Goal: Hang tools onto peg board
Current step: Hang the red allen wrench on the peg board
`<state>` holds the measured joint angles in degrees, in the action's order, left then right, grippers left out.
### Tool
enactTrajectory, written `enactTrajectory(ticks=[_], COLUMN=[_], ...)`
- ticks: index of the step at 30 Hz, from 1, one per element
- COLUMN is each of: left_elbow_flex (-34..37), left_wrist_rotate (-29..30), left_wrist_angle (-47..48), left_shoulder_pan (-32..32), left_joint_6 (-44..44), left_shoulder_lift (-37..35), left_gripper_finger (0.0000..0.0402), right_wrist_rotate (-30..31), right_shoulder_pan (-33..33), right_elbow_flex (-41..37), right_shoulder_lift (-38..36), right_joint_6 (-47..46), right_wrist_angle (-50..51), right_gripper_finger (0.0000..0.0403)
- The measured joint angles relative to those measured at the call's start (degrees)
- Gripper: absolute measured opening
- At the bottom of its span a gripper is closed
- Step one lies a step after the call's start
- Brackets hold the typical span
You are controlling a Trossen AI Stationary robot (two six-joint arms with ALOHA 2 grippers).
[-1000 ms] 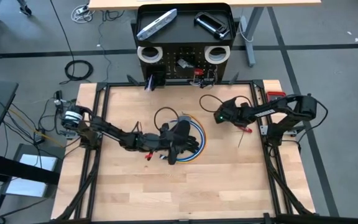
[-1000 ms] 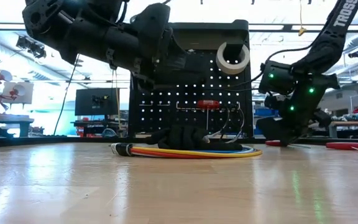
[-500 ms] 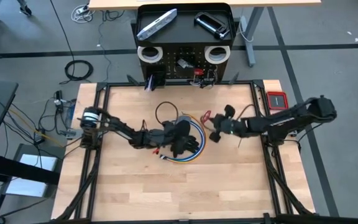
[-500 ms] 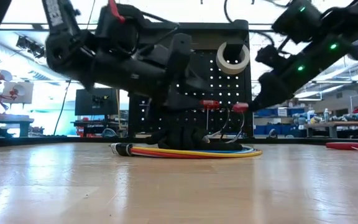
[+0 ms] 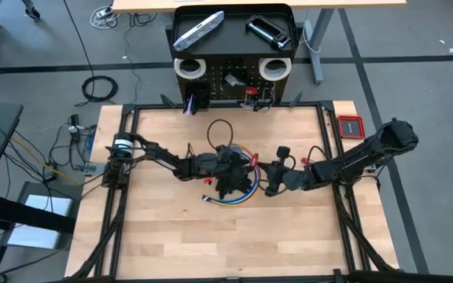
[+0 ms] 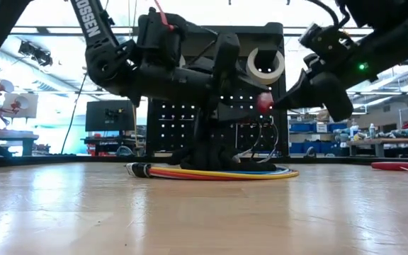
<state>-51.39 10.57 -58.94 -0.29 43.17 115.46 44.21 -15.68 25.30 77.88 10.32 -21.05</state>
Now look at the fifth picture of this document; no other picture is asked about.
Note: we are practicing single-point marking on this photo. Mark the light grey base plate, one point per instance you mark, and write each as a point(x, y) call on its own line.
point(41, 206)

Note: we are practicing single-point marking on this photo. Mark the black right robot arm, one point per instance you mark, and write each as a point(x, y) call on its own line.
point(352, 161)

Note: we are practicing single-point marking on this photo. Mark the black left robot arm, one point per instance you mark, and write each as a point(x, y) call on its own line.
point(159, 155)

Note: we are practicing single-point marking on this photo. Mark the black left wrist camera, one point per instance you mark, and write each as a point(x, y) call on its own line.
point(223, 150)

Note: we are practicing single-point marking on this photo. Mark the silver mounting bracket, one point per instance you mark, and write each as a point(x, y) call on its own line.
point(370, 169)
point(89, 168)

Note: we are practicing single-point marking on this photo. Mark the black frame corner bracket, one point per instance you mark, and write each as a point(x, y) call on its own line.
point(327, 105)

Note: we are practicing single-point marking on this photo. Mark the black power adapter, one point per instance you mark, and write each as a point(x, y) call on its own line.
point(49, 175)

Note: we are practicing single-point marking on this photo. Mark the white masking tape roll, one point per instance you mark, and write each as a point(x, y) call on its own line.
point(264, 74)
point(177, 70)

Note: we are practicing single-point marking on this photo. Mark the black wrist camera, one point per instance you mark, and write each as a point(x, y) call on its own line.
point(282, 151)
point(223, 150)

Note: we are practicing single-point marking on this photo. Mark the black C-clamp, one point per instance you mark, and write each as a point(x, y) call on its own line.
point(267, 31)

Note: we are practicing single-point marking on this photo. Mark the red and black case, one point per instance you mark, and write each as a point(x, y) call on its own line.
point(351, 127)

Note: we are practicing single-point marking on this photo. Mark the black work glove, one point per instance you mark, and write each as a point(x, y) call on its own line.
point(226, 184)
point(245, 178)

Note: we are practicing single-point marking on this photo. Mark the black aluminium table frame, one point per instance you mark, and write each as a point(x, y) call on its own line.
point(152, 106)

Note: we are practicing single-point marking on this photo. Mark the person's shoe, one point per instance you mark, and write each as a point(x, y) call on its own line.
point(33, 13)

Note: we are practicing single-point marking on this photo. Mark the grey desk leg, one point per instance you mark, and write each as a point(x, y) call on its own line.
point(317, 67)

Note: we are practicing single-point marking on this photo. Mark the grey torpedo level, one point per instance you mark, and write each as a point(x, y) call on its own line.
point(199, 30)

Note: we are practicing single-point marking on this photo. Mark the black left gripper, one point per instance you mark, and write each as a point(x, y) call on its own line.
point(207, 165)

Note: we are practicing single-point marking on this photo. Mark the black stand beam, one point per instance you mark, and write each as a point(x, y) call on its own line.
point(26, 218)

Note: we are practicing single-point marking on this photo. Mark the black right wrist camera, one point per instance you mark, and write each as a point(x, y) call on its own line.
point(282, 151)

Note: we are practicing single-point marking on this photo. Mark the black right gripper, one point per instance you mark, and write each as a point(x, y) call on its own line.
point(278, 175)

